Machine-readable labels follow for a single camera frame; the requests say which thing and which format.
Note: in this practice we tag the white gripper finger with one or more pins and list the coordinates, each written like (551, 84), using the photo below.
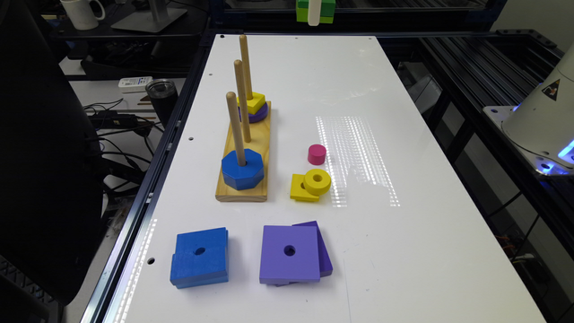
(314, 11)

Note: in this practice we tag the light green square block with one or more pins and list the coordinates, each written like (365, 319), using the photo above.
(302, 15)

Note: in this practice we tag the dark green square block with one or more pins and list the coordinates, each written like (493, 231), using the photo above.
(327, 7)

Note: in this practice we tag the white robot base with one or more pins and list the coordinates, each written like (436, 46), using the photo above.
(541, 126)

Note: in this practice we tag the yellow hexagon block on peg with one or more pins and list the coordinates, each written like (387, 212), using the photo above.
(255, 103)

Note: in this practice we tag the purple round disc block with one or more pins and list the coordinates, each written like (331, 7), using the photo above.
(260, 115)

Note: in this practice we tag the pink cylinder block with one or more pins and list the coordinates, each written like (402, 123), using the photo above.
(316, 154)

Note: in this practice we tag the yellow square block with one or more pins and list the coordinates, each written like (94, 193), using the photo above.
(298, 191)

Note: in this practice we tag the blue octagon block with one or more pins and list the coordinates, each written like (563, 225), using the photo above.
(246, 177)

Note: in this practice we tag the top purple square block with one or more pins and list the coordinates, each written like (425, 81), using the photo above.
(276, 267)

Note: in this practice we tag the purple square block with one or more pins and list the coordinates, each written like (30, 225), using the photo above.
(324, 261)
(276, 267)

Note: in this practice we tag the bottom purple square block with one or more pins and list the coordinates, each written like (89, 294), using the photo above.
(324, 261)

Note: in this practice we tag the upper blue square block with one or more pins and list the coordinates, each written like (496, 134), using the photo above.
(203, 244)

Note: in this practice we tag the blue square block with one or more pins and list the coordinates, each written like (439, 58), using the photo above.
(189, 269)
(203, 244)

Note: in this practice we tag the lower blue square block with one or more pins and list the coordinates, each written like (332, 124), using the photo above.
(189, 269)

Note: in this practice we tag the rear wooden peg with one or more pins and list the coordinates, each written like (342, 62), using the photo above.
(243, 44)

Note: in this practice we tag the wooden peg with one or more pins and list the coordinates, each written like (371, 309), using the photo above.
(243, 44)
(243, 106)
(236, 129)

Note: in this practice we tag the front wooden peg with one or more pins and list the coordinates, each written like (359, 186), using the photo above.
(236, 129)

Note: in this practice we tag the middle wooden peg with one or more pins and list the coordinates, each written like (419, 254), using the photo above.
(243, 106)

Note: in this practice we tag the grey monitor stand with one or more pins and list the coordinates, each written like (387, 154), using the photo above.
(155, 20)

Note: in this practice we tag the black tumbler cup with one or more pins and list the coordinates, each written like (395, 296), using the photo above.
(163, 95)

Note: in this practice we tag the white label box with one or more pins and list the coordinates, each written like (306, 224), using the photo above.
(136, 84)

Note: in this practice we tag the white mug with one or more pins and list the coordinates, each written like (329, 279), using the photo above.
(81, 14)

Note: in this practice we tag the black office chair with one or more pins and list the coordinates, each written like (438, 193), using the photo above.
(51, 196)

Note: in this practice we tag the yellow ring block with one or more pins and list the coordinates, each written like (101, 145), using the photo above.
(317, 182)

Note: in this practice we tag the black power adapter with cables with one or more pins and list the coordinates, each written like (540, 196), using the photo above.
(127, 138)

